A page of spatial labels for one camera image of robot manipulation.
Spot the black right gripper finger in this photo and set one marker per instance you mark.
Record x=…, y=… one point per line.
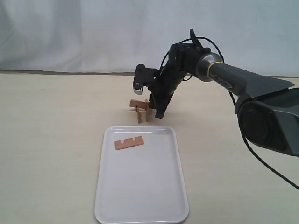
x=161, y=103

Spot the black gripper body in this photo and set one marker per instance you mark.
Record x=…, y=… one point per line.
x=182, y=60

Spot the notched wooden piece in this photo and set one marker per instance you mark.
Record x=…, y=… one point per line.
x=140, y=104
x=147, y=111
x=130, y=142
x=139, y=118

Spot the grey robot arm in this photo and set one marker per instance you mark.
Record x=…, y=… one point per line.
x=267, y=108

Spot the white backdrop cloth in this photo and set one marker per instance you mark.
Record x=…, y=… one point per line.
x=115, y=35

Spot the white plastic tray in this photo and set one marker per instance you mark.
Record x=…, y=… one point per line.
x=142, y=184

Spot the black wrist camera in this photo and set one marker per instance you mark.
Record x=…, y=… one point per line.
x=146, y=77

